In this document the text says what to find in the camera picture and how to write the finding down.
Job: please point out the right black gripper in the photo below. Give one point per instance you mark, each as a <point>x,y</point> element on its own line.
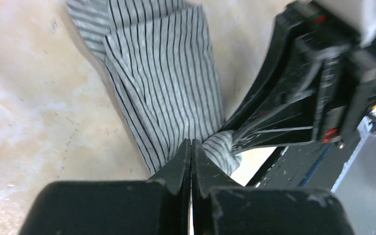
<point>284,105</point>

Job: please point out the grey striped underwear orange trim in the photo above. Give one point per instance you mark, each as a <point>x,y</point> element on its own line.
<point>158,56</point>

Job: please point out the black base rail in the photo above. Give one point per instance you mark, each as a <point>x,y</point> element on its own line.
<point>311,166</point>

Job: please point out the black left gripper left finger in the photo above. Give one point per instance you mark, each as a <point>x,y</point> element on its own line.
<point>156,206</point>

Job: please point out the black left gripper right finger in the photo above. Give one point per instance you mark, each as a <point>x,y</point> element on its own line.
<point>221,206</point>

